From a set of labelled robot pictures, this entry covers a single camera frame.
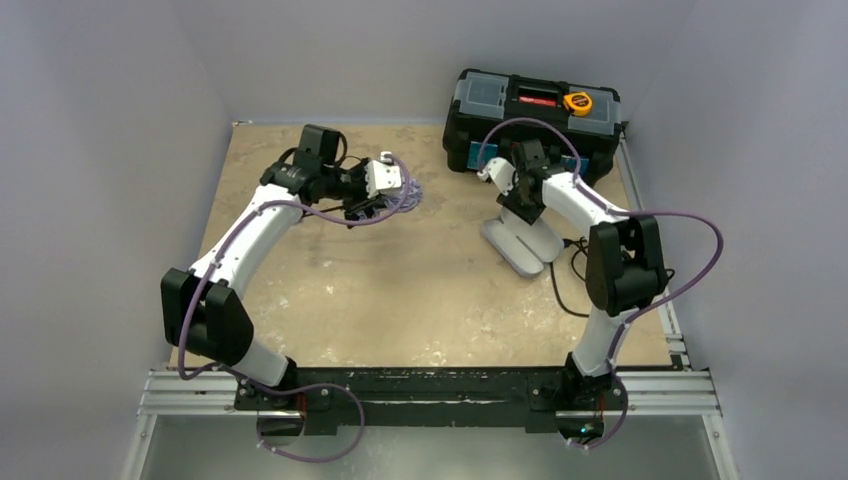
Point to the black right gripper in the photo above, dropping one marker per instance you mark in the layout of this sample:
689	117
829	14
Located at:
526	158

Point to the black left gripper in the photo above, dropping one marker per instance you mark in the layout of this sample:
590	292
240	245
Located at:
361	201

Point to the lavender umbrella case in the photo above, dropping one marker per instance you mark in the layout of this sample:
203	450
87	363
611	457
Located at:
526	247

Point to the lavender folding umbrella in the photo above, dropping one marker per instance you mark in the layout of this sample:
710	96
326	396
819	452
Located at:
383	205

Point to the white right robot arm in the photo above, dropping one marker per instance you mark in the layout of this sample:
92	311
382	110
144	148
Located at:
625	269

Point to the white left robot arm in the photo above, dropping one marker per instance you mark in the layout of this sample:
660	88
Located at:
203	311

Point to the black plastic toolbox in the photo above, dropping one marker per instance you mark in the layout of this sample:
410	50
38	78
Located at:
489	113

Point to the yellow tape measure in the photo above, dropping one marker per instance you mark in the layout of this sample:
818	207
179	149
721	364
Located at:
578	103

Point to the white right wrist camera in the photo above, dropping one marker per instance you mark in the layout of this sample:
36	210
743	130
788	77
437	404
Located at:
500	172

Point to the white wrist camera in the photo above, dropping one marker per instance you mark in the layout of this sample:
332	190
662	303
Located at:
383	176
500	172

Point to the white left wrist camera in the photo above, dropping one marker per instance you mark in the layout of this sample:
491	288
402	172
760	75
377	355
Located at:
383	176

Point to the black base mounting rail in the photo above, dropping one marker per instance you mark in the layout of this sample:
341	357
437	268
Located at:
541	399

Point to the aluminium frame rail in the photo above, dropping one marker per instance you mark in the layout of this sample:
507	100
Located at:
421	289

